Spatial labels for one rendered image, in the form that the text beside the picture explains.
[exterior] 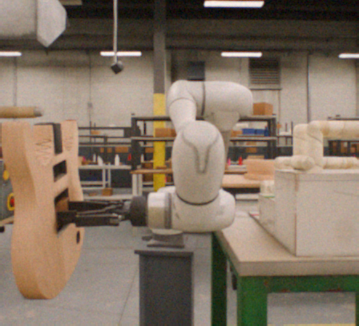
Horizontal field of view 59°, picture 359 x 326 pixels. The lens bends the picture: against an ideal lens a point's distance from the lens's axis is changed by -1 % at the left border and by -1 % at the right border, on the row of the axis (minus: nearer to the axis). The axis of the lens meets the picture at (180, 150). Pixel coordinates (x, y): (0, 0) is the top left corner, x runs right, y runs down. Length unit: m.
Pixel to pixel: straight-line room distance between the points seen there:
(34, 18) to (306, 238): 0.74
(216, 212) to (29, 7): 0.61
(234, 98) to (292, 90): 11.68
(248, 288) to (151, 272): 0.91
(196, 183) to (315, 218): 0.25
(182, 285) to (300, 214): 0.96
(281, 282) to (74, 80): 12.23
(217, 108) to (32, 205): 0.74
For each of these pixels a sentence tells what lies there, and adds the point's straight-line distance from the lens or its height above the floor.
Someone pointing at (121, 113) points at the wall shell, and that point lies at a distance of 12.09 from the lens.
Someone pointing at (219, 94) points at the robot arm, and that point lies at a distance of 1.19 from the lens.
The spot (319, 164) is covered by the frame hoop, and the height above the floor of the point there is 1.12.
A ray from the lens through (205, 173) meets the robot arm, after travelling 0.64.
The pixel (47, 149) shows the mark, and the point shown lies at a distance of 0.78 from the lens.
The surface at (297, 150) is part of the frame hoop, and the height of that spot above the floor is 1.15.
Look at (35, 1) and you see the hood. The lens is 0.81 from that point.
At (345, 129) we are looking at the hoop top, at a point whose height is 1.19.
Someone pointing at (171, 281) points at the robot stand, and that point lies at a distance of 1.57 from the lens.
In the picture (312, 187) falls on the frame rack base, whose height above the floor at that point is 1.07.
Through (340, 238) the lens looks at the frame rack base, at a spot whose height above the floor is 0.97.
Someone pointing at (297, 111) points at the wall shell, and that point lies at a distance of 12.80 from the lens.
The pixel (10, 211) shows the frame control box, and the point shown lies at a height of 0.94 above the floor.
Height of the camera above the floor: 1.14
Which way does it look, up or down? 1 degrees up
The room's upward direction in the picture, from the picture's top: straight up
